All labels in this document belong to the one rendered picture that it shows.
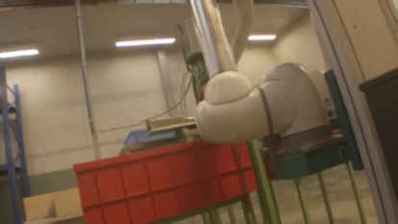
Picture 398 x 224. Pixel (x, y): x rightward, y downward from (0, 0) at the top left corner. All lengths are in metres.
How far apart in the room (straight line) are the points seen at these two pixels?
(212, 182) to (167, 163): 0.17
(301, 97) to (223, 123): 0.23
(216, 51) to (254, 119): 0.27
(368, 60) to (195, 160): 0.61
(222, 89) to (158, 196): 0.39
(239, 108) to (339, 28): 0.36
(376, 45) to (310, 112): 0.30
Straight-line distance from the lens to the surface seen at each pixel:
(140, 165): 0.86
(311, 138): 0.79
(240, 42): 1.12
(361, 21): 0.94
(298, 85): 0.80
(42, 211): 2.83
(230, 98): 0.78
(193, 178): 0.90
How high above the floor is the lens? 0.76
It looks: 11 degrees up
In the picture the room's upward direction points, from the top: 13 degrees counter-clockwise
